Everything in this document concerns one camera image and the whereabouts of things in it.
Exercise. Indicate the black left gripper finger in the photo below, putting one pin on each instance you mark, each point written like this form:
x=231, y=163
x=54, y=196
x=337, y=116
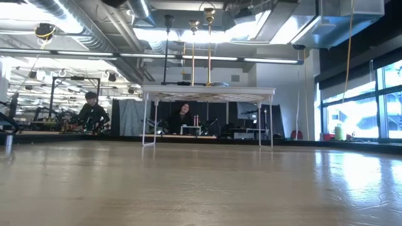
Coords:
x=113, y=3

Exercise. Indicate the black candlestick holder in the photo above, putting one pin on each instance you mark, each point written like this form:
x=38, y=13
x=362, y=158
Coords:
x=166, y=56

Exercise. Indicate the blue glitter round candle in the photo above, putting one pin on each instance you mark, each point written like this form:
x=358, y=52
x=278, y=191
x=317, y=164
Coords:
x=220, y=84

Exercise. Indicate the black ceiling spotlight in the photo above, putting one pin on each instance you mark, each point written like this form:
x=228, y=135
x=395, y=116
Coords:
x=112, y=77

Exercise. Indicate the black crossbar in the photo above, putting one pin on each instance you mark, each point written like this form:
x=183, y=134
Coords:
x=182, y=83

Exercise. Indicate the long ceiling light fixture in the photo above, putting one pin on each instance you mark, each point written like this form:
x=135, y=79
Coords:
x=207, y=58

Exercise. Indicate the person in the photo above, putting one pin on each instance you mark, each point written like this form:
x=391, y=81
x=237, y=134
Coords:
x=92, y=114
x=182, y=120

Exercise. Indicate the grey curtain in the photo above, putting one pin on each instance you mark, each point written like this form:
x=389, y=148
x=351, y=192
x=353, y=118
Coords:
x=132, y=117

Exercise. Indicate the wooden background table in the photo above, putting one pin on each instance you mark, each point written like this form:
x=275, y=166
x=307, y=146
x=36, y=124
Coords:
x=188, y=136

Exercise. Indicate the red container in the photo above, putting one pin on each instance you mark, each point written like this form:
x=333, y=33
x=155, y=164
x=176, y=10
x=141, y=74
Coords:
x=327, y=137

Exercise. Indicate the green bottle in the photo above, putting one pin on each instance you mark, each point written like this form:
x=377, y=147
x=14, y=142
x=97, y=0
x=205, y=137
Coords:
x=339, y=133

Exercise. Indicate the large window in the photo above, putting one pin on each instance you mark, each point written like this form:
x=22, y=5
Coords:
x=355, y=116

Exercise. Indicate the black gantry frame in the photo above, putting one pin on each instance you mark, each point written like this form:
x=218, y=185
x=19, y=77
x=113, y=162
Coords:
x=98, y=91

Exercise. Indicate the black aluminium table frame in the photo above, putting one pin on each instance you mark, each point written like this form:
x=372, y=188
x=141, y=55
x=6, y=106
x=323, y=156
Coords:
x=94, y=138

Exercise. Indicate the silver post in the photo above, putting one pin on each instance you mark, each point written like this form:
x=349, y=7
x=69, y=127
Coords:
x=8, y=142

